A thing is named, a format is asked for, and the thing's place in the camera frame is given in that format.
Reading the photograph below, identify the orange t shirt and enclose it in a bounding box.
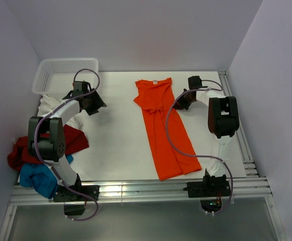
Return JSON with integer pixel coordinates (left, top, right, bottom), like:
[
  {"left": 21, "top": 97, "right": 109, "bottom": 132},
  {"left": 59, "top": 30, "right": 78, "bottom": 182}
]
[{"left": 134, "top": 77, "right": 202, "bottom": 181}]

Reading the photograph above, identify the white plastic mesh basket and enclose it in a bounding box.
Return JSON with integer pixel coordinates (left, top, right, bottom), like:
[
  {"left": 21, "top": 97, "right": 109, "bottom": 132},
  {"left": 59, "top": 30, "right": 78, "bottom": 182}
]
[{"left": 32, "top": 58, "right": 99, "bottom": 100}]

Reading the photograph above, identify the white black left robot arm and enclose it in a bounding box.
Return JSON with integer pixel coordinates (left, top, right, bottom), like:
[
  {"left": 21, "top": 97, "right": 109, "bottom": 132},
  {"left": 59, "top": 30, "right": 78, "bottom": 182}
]
[{"left": 28, "top": 81, "right": 106, "bottom": 200}]

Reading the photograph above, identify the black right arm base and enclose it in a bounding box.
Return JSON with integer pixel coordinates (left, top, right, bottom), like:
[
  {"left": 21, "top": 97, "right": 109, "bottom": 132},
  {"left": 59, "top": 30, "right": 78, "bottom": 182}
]
[{"left": 183, "top": 181, "right": 231, "bottom": 212}]

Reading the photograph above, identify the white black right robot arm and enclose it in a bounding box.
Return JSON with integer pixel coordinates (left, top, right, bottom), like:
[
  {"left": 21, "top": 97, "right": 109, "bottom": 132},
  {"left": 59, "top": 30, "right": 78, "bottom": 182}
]
[{"left": 166, "top": 76, "right": 240, "bottom": 196}]

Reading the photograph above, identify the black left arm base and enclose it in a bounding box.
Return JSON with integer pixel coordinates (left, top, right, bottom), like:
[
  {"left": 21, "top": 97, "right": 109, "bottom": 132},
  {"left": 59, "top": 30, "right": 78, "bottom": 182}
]
[{"left": 53, "top": 185, "right": 100, "bottom": 216}]

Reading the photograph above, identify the white t shirt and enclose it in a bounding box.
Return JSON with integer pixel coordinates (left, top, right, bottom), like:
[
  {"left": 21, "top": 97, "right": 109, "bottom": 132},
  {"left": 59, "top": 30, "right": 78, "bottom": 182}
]
[{"left": 37, "top": 94, "right": 83, "bottom": 130}]

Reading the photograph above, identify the dark red t shirt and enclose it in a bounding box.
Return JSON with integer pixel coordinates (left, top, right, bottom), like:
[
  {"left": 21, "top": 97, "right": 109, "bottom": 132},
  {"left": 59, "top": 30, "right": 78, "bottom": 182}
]
[{"left": 7, "top": 125, "right": 89, "bottom": 171}]

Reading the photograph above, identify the blue t shirt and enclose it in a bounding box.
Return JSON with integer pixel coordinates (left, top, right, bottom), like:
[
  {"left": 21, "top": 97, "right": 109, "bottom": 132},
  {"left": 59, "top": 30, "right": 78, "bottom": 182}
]
[{"left": 19, "top": 154, "right": 74, "bottom": 199}]

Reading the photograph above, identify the aluminium right side rail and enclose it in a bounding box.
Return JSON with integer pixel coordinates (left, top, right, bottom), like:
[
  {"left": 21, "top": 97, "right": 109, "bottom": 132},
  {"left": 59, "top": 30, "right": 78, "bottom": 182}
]
[{"left": 217, "top": 70, "right": 287, "bottom": 241}]

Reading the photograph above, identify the aluminium rail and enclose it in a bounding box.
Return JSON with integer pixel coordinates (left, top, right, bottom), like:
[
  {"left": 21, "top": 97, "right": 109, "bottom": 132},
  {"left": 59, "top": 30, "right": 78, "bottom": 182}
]
[
  {"left": 8, "top": 177, "right": 272, "bottom": 206},
  {"left": 217, "top": 70, "right": 287, "bottom": 241}
]

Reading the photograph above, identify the aluminium front rail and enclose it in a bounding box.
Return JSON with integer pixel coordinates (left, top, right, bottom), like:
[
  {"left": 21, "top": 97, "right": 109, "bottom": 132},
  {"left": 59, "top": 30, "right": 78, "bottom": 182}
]
[{"left": 8, "top": 177, "right": 272, "bottom": 206}]

